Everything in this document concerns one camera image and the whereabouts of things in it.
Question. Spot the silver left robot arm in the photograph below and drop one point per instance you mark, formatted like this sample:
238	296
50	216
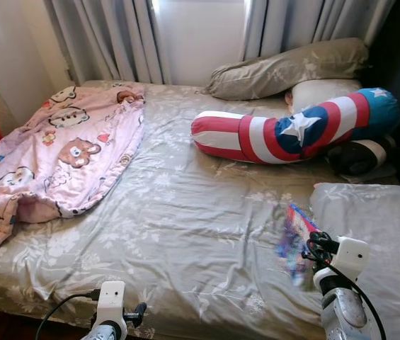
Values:
104	331

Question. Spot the red white blue shield bolster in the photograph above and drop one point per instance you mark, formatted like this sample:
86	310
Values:
256	138

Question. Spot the pink cartoon blanket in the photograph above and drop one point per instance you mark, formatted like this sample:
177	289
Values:
65	149

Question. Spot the black and white plush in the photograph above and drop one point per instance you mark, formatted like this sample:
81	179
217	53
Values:
355	159

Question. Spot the bright window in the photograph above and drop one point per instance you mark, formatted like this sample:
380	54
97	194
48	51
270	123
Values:
200	42

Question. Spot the grey curtain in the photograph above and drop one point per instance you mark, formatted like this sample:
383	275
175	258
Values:
107	35
292	25

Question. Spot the floral grey cased pillow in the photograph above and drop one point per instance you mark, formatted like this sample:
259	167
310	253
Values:
376	227

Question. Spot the beige floral bed sheet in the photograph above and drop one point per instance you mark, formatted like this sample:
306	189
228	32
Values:
185	212

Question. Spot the plain white pillow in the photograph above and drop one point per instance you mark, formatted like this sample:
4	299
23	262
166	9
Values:
320	92

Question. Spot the colourful thin book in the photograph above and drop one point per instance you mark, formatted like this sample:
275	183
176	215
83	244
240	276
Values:
295	234

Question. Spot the olive floral pillow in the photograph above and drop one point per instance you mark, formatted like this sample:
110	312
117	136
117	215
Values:
284	69

